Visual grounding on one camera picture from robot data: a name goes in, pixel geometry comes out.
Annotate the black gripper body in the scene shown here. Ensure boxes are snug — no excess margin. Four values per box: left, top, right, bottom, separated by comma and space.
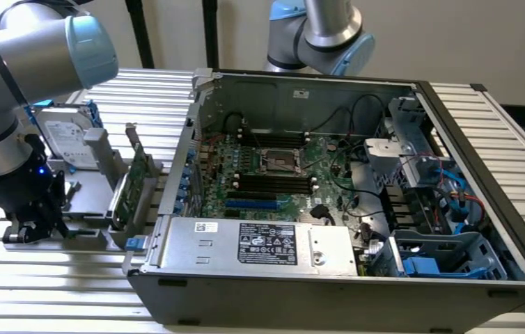
0, 166, 67, 224

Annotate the blue expansion slot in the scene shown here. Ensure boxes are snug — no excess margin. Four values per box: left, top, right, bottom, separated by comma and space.
225, 198, 280, 210

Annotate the black expansion slot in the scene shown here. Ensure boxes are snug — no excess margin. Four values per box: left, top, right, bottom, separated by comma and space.
229, 190, 280, 200

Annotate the black RAM slot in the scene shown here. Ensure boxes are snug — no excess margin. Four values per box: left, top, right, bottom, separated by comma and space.
237, 182, 316, 189
238, 173, 314, 180
242, 135, 309, 141
240, 143, 310, 149
235, 186, 317, 193
237, 177, 316, 184
241, 138, 310, 145
244, 131, 308, 137

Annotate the grey parts rack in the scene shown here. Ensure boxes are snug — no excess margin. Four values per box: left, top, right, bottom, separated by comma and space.
3, 127, 171, 252

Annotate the blue case latch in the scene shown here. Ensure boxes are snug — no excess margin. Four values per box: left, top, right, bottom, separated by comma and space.
125, 235, 146, 252

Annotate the green graphics card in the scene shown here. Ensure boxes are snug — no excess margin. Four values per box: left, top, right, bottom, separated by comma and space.
106, 122, 165, 231

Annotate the silver hard disk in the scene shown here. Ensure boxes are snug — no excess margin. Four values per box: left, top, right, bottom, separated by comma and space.
39, 107, 105, 171

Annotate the silver power supply unit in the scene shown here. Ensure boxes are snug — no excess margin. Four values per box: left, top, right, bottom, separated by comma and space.
157, 216, 362, 278

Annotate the green motherboard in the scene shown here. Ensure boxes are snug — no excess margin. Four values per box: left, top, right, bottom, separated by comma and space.
191, 133, 362, 228

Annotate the CPU socket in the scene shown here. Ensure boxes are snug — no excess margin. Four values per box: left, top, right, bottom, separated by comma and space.
254, 147, 306, 175

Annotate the black stand pole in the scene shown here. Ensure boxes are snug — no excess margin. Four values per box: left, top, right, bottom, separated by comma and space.
205, 0, 222, 70
125, 0, 158, 70

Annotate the black open PC case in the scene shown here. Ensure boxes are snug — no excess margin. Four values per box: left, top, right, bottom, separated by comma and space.
121, 67, 525, 326

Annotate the silver fan shroud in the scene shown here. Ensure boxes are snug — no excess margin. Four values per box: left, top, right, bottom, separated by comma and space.
362, 137, 404, 165

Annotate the silver disk bay cage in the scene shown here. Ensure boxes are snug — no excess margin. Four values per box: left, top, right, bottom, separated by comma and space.
384, 97, 460, 189

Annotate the grey drive cage blue clip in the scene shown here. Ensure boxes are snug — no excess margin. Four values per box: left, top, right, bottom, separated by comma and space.
389, 228, 511, 280

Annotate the thick black power cable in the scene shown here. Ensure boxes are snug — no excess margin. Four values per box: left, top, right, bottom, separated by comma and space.
222, 111, 246, 136

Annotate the black cable with plug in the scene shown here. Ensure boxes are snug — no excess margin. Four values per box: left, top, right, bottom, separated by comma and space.
310, 204, 337, 228

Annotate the thin black looped wire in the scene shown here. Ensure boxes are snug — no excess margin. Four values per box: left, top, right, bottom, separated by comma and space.
310, 93, 389, 137

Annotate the blue disk wire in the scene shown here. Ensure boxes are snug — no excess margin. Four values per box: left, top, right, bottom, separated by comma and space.
428, 166, 472, 234

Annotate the red disk wire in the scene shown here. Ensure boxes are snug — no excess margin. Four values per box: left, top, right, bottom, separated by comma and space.
460, 193, 487, 224

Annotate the black bracket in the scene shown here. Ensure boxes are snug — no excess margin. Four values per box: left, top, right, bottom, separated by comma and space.
500, 103, 525, 136

